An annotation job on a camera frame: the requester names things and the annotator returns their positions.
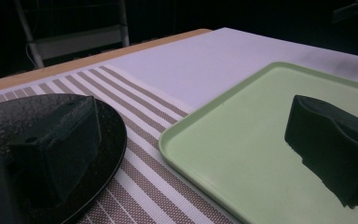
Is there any white table mat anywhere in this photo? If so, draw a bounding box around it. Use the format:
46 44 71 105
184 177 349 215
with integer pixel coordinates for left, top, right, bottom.
106 27 358 110

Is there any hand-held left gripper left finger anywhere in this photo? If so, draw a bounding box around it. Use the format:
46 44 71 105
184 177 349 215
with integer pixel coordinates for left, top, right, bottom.
0 95 103 224

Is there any light green tray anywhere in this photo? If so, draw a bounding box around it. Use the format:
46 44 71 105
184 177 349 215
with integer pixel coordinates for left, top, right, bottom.
158 61 358 224

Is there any white metal stand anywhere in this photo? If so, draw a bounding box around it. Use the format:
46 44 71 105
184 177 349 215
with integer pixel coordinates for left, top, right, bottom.
13 0 131 69

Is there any striped beige white placemat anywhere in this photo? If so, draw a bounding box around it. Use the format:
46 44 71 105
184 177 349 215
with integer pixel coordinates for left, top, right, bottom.
0 64 243 224

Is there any black speckled plate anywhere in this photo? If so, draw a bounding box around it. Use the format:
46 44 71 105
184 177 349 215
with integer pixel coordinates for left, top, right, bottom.
0 92 128 224

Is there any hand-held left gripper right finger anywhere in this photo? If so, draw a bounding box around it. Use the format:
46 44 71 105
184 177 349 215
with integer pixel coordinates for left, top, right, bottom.
283 94 358 209

